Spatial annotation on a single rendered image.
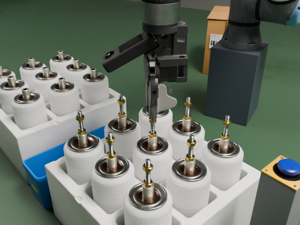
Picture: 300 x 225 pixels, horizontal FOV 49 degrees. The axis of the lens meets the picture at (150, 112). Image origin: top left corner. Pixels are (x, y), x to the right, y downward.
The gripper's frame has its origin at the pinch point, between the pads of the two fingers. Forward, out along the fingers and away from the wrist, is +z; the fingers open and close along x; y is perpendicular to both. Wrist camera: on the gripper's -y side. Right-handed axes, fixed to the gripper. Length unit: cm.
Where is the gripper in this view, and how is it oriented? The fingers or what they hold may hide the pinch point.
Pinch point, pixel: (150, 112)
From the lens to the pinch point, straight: 73.5
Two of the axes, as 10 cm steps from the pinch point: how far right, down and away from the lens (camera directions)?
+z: 0.0, 8.6, 5.0
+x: -1.3, -5.0, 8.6
